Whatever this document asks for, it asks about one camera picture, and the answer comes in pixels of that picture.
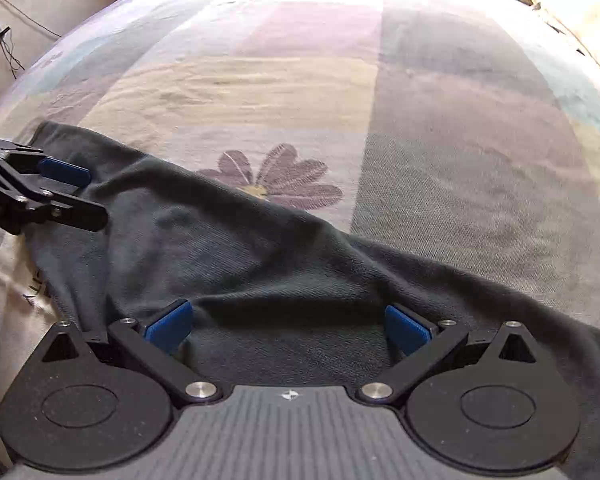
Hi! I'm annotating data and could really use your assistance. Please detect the dark grey trousers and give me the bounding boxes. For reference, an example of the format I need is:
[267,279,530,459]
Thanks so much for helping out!
[26,122,600,479]

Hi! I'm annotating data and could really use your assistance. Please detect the pastel patchwork bed sheet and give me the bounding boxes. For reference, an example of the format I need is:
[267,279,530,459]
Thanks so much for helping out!
[0,0,600,461]

